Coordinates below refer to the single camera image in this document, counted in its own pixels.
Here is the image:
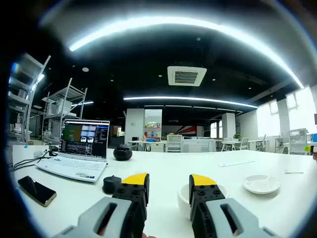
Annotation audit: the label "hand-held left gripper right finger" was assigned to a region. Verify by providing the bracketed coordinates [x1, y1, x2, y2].
[189, 174, 277, 238]

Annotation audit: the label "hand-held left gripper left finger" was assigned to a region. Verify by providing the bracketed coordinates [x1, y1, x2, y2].
[59, 173, 151, 238]

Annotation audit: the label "white coffee cup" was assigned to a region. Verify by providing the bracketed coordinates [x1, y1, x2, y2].
[177, 183, 227, 220]

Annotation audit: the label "white coffee tray saucer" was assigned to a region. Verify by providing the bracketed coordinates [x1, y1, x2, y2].
[242, 174, 281, 195]

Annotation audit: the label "white tabletop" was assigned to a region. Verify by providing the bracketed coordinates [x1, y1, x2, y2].
[11, 145, 317, 238]

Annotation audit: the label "white cabinet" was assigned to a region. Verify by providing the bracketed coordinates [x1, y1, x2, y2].
[288, 128, 310, 155]

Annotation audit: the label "small black lid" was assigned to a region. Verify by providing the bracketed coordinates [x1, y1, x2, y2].
[102, 175, 122, 195]

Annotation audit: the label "black round pot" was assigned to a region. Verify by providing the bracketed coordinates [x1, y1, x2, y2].
[112, 145, 133, 161]

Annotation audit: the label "white office chair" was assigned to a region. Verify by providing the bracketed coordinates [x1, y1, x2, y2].
[165, 134, 184, 153]

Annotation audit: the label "white laptop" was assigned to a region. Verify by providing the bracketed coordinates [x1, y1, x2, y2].
[34, 119, 110, 183]

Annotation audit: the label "shelf with colourful items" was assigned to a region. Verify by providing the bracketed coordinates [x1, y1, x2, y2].
[143, 122, 163, 142]

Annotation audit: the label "black smartphone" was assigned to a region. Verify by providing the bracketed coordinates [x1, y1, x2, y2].
[17, 175, 57, 208]

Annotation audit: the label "white metal shelf rack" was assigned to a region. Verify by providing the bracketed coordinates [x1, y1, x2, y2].
[41, 77, 88, 146]

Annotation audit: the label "ceiling air conditioner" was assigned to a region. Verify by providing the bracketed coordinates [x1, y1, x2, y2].
[166, 65, 208, 87]

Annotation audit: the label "tall white shelf rack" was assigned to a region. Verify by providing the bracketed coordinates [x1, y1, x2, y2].
[6, 53, 52, 144]

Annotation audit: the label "long ceiling light strip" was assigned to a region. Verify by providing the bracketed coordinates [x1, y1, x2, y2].
[68, 15, 305, 89]

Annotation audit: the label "black cable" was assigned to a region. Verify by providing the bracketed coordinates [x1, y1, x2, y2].
[12, 150, 59, 171]

